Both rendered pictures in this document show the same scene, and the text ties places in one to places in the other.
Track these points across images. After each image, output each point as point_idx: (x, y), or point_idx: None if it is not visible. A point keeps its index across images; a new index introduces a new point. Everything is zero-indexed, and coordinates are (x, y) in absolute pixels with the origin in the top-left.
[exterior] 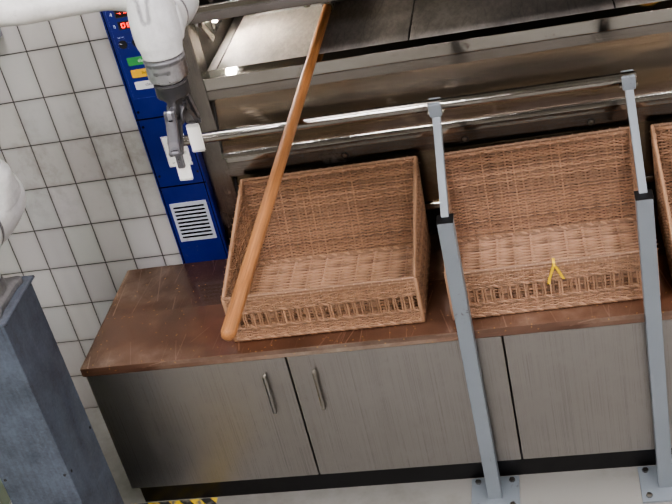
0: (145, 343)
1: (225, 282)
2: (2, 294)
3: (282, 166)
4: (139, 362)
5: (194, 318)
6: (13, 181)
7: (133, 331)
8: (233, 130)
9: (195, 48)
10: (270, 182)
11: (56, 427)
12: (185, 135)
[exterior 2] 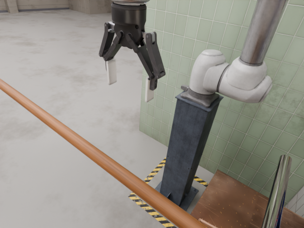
0: (221, 197)
1: (213, 226)
2: (193, 97)
3: (114, 173)
4: (206, 188)
5: (232, 227)
6: (245, 79)
7: (237, 197)
8: (273, 201)
9: None
10: (93, 148)
11: (173, 144)
12: (285, 165)
